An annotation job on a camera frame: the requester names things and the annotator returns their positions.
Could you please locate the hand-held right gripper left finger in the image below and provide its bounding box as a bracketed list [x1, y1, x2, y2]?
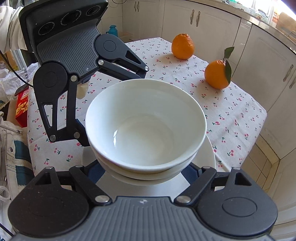
[29, 160, 113, 205]

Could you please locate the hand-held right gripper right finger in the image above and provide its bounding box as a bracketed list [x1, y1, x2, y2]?
[174, 162, 260, 206]

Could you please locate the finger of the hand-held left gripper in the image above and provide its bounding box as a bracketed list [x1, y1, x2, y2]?
[38, 75, 90, 147]
[98, 46, 149, 81]

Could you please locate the white plate fruit print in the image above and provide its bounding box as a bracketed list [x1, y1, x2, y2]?
[82, 137, 216, 200]

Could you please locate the cardboard box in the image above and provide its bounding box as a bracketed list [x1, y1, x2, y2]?
[118, 31, 135, 43]

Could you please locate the cherry print tablecloth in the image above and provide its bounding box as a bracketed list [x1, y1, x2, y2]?
[27, 37, 267, 183]

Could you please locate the red snack box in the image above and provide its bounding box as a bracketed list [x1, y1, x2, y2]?
[15, 90, 30, 128]

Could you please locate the crumpled white plastic bag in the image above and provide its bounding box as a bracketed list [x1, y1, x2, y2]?
[0, 62, 37, 102]

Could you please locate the orange without leaf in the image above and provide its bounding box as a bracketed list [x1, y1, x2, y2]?
[171, 33, 195, 60]

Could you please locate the orange with green leaves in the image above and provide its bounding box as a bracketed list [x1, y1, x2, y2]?
[204, 47, 235, 90]

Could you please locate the kitchen countertop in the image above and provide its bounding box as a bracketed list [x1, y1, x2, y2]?
[222, 0, 296, 51]

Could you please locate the wooden cutting board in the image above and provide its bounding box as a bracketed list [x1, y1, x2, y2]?
[277, 12, 296, 35]

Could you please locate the black cable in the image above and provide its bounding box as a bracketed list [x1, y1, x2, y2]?
[0, 50, 35, 88]

